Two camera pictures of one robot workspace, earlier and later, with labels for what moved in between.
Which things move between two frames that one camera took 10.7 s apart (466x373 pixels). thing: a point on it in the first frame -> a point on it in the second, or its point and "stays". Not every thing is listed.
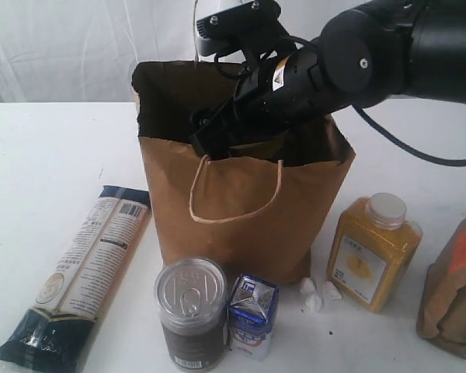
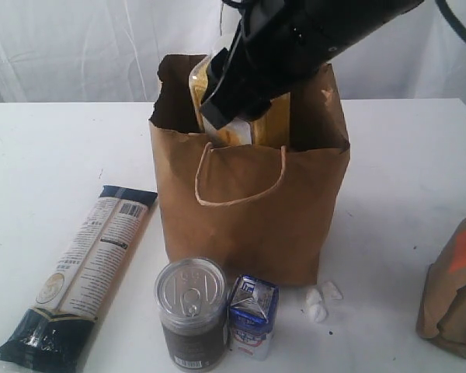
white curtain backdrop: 84,51 stays
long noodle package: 58,335 stays
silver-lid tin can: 191,299 stays
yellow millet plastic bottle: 373,247 -> 239,133
